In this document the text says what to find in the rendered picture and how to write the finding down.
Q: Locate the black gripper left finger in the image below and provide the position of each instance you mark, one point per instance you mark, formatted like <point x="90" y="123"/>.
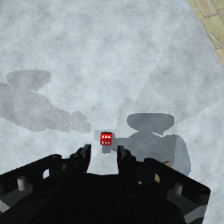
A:
<point x="28" y="179"/>

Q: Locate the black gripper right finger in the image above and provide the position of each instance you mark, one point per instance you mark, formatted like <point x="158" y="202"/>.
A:
<point x="189" y="195"/>

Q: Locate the red die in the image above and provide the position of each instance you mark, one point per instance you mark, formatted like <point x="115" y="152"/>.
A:
<point x="105" y="138"/>

